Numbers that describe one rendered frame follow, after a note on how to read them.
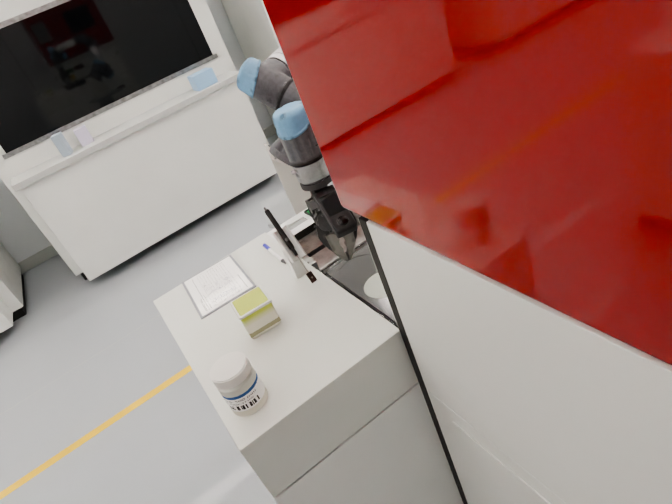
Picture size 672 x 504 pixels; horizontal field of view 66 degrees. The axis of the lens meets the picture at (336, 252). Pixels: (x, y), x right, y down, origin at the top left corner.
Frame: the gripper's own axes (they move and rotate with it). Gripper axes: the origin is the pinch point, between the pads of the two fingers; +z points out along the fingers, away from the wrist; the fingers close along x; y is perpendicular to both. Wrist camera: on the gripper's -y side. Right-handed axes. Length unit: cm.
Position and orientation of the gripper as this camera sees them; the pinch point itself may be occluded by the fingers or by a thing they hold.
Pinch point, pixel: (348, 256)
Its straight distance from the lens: 116.9
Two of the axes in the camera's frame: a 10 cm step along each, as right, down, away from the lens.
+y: -3.0, -4.4, 8.5
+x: -9.0, 4.3, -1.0
